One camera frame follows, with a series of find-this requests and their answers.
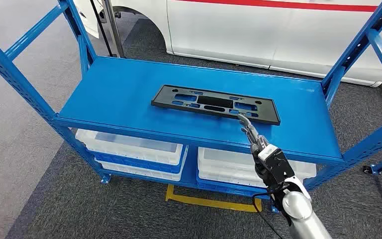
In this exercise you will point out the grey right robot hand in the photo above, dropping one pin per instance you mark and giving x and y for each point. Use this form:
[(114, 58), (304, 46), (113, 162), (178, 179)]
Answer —
[(253, 137)]

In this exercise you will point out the black plastic plate bracket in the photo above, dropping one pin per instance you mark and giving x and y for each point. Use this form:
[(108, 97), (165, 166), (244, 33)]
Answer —
[(164, 99)]

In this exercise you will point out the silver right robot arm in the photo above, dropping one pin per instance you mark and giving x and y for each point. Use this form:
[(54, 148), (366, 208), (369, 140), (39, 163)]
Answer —
[(298, 206)]

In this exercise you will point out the blue metal shelf rack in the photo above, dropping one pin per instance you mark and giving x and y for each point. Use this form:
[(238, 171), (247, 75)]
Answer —
[(128, 92)]

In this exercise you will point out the white translucent plastic bin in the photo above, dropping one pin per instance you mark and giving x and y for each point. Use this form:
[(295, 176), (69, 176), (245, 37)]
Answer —
[(224, 165), (138, 173), (128, 145)]

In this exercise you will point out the yellow floor tape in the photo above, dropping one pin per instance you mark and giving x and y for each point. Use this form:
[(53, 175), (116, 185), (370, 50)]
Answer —
[(210, 203)]

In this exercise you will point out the white car with red stripe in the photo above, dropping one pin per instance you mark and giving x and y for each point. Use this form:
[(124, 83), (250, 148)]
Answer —
[(243, 33)]

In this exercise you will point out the grey metal pole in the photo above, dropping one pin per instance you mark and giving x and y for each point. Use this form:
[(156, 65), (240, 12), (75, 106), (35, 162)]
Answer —
[(115, 29)]

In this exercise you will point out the thin black rod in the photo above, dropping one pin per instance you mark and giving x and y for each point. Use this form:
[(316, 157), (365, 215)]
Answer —
[(100, 26)]

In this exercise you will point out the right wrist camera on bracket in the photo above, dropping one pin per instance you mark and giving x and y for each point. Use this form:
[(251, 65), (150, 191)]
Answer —
[(276, 168)]

